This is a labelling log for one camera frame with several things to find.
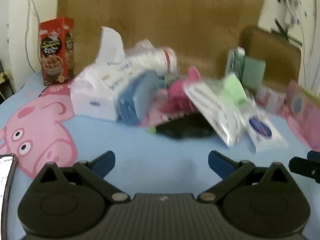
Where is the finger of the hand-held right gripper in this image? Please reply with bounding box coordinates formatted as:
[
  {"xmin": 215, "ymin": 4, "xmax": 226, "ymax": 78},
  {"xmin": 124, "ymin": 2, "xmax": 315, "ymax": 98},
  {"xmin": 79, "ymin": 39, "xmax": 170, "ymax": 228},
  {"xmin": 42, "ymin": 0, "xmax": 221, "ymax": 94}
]
[{"xmin": 289, "ymin": 156, "xmax": 320, "ymax": 181}]

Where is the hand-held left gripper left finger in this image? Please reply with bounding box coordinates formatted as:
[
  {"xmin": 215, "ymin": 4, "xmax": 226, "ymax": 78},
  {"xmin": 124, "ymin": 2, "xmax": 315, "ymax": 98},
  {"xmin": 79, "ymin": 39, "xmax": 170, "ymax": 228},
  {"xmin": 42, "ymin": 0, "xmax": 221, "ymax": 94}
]
[{"xmin": 35, "ymin": 151, "xmax": 131, "ymax": 203}]

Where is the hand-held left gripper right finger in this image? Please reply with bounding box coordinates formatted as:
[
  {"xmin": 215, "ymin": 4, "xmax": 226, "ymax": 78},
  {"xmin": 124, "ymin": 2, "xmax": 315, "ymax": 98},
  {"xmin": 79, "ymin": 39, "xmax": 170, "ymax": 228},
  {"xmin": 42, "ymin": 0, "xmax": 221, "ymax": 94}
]
[{"xmin": 199, "ymin": 151, "xmax": 292, "ymax": 203}]

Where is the black flat pouch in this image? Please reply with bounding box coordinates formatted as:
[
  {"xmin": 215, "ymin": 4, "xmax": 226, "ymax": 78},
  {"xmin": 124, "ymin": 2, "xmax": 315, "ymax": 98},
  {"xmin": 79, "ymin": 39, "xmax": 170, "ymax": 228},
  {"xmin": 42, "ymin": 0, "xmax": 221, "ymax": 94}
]
[{"xmin": 155, "ymin": 112, "xmax": 216, "ymax": 139}]

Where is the white wipes packet blue label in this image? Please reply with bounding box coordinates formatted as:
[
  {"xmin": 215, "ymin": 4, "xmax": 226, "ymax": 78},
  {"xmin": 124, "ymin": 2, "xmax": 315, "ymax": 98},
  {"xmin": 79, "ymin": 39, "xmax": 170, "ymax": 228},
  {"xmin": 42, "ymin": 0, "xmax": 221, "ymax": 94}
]
[{"xmin": 245, "ymin": 110, "xmax": 289, "ymax": 153}]

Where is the clear pack of cotton swabs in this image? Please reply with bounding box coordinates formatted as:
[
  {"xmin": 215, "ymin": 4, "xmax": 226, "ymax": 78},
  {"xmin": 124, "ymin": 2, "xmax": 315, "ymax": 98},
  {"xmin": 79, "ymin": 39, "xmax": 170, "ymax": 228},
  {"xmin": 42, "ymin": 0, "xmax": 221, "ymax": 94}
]
[{"xmin": 182, "ymin": 79, "xmax": 250, "ymax": 147}]

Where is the pink box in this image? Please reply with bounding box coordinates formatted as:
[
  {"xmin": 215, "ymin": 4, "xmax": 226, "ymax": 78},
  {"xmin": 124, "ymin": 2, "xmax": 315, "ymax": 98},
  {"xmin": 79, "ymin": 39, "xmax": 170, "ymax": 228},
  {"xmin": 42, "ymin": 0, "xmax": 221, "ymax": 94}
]
[{"xmin": 285, "ymin": 80, "xmax": 320, "ymax": 153}]

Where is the blue printed blanket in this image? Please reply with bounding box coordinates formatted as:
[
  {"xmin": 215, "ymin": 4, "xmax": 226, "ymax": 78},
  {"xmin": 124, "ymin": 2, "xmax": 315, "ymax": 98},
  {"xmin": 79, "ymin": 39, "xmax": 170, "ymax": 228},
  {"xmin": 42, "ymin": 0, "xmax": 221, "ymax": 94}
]
[{"xmin": 0, "ymin": 69, "xmax": 320, "ymax": 205}]

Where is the blue sponge pack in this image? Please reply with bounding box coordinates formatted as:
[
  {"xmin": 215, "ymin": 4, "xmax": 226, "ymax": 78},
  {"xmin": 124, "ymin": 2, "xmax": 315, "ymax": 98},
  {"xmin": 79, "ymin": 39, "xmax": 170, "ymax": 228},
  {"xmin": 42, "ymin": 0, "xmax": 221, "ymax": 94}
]
[{"xmin": 117, "ymin": 70, "xmax": 159, "ymax": 127}]

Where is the white tissue pack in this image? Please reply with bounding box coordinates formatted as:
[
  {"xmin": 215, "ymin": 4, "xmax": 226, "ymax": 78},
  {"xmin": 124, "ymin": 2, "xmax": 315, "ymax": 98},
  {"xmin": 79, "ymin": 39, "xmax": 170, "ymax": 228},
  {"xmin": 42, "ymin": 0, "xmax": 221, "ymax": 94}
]
[{"xmin": 70, "ymin": 26, "xmax": 150, "ymax": 123}]

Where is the green sponge packet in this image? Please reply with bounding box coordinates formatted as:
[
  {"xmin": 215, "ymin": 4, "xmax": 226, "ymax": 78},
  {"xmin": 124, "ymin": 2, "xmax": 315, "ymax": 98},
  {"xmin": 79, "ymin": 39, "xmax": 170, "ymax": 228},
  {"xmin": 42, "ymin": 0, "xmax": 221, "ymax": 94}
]
[{"xmin": 220, "ymin": 74, "xmax": 253, "ymax": 106}]

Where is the small pink and white packet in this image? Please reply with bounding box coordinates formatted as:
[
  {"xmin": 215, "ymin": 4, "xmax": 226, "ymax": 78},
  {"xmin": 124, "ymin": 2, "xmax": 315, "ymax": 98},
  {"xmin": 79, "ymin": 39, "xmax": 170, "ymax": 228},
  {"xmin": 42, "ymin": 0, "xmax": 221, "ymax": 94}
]
[{"xmin": 257, "ymin": 85, "xmax": 286, "ymax": 113}]

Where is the pink fluffy cloth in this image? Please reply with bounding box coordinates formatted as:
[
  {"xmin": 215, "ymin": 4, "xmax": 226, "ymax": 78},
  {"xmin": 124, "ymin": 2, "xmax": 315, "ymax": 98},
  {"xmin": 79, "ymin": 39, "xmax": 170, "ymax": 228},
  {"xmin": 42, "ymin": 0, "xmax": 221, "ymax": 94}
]
[{"xmin": 142, "ymin": 66, "xmax": 208, "ymax": 128}]

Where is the green sponge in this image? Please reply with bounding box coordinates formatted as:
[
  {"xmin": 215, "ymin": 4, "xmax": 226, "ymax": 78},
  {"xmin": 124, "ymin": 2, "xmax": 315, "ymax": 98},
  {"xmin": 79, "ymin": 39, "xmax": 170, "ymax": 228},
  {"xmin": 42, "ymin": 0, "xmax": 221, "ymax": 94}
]
[{"xmin": 241, "ymin": 57, "xmax": 266, "ymax": 91}]

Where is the green and white package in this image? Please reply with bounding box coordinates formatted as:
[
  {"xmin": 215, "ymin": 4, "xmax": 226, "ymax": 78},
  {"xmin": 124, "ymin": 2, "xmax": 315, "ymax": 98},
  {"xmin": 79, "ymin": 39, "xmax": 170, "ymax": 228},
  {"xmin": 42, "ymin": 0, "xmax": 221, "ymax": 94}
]
[{"xmin": 225, "ymin": 47, "xmax": 246, "ymax": 81}]

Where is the wrapped stack of plastic cups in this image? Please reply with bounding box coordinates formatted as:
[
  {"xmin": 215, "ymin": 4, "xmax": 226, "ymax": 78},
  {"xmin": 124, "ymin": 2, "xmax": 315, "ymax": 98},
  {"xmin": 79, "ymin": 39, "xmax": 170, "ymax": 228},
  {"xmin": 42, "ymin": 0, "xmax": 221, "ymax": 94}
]
[{"xmin": 125, "ymin": 40, "xmax": 179, "ymax": 77}]

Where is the red cereal box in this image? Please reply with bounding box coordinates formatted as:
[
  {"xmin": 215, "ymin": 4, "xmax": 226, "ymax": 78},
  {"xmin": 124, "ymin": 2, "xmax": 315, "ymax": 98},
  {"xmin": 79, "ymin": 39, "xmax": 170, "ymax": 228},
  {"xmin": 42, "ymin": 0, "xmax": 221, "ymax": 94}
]
[{"xmin": 39, "ymin": 17, "xmax": 75, "ymax": 87}]

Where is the small brown cardboard box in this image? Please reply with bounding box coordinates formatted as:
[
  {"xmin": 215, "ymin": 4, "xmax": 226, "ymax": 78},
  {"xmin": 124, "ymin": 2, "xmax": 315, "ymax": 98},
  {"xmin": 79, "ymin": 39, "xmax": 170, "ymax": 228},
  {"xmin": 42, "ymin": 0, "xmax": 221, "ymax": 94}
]
[{"xmin": 239, "ymin": 26, "xmax": 302, "ymax": 93}]

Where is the large brown cardboard sheet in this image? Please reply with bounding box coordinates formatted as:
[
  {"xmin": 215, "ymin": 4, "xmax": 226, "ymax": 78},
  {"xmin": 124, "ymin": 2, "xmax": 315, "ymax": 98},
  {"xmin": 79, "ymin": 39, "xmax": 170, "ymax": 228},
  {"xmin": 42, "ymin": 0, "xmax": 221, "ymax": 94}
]
[{"xmin": 57, "ymin": 0, "xmax": 265, "ymax": 80}]

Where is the black branch wall sticker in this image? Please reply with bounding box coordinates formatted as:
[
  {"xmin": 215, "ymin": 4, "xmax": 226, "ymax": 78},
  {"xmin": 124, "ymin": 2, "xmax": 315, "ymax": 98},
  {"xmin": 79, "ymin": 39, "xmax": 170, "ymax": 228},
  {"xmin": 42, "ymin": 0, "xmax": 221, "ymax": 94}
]
[{"xmin": 264, "ymin": 0, "xmax": 310, "ymax": 47}]

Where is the white wall cable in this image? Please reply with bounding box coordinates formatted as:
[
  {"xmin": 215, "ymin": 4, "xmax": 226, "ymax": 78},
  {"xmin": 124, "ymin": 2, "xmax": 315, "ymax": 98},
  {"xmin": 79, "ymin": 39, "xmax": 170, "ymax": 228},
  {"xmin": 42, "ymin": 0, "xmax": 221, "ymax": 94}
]
[{"xmin": 25, "ymin": 0, "xmax": 42, "ymax": 73}]

